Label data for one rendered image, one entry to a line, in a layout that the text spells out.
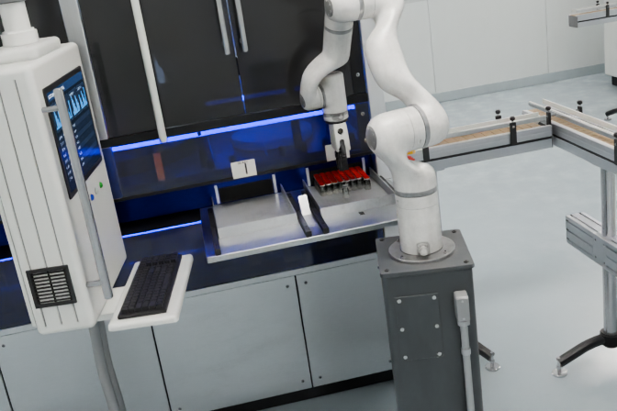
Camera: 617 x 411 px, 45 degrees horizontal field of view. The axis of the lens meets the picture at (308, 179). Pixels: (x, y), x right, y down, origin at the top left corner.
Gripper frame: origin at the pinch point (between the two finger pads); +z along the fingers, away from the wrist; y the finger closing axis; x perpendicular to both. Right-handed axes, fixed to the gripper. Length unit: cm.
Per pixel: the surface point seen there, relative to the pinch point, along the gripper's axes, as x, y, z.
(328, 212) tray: 9.5, -14.7, 11.1
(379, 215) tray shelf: -5.8, -21.8, 12.8
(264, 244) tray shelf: 32.6, -27.1, 12.8
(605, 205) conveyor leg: -95, -5, 33
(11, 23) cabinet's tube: 90, -22, -64
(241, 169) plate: 34.0, 11.2, -1.4
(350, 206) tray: 2.0, -14.7, 10.8
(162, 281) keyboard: 65, -27, 18
